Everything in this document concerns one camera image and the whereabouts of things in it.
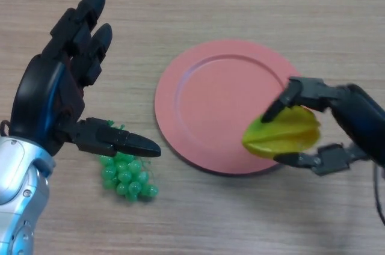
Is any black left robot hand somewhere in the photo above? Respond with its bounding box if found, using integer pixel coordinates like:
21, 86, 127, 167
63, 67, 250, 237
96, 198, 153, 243
10, 0, 162, 159

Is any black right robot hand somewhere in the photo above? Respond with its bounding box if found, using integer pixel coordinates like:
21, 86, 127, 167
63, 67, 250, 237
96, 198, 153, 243
260, 76, 385, 180

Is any yellow starfruit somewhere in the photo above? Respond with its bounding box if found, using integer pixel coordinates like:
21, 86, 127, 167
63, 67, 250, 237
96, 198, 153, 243
241, 105, 322, 159

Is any pink round plate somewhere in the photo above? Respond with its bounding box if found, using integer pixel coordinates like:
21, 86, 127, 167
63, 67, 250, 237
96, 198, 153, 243
154, 39, 303, 177

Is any green grape bunch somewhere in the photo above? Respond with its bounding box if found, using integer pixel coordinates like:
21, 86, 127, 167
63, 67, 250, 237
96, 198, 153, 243
99, 119, 159, 203

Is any dark left wrist cable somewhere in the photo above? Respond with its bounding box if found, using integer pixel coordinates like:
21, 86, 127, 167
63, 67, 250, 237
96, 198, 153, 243
0, 119, 11, 137

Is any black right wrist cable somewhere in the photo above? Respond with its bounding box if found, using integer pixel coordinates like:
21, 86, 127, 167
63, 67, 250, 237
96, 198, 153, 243
372, 164, 385, 226

